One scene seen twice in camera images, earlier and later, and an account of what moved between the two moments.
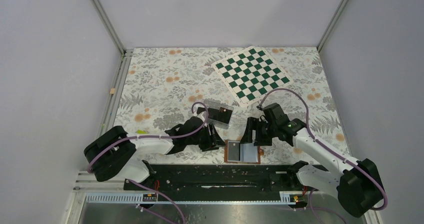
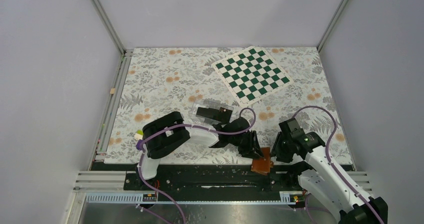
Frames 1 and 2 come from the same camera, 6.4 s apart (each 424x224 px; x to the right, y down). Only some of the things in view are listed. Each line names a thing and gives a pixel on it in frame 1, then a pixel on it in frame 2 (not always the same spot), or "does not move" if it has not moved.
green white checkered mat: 249,76 does not move
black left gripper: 213,141 to 252,150
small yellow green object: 141,132 does not move
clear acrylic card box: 220,114 does not move
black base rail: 185,178 does not move
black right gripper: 255,123 to 281,156
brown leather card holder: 235,152 to 262,166
